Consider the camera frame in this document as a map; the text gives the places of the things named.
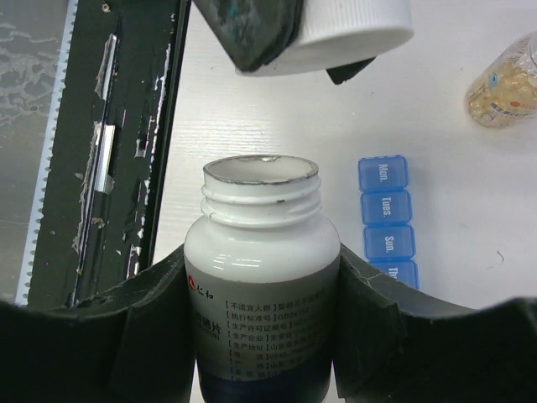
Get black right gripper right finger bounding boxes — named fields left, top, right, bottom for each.
left=334, top=248, right=536, bottom=402

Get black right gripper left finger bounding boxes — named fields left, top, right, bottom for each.
left=1, top=248, right=195, bottom=402

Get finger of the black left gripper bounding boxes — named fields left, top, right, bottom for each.
left=326, top=57, right=375, bottom=85
left=195, top=0, right=305, bottom=72

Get white bottle screw cap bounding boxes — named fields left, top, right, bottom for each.
left=244, top=0, right=414, bottom=77

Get blue weekly pill organizer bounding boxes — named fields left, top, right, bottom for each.
left=357, top=155, right=420, bottom=289

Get white cap dark pill bottle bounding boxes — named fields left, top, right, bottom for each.
left=184, top=154, right=341, bottom=402

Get clear bottle yellow pills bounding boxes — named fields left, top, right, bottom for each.
left=465, top=32, right=536, bottom=128

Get light blue cable duct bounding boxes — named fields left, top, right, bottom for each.
left=14, top=0, right=78, bottom=306

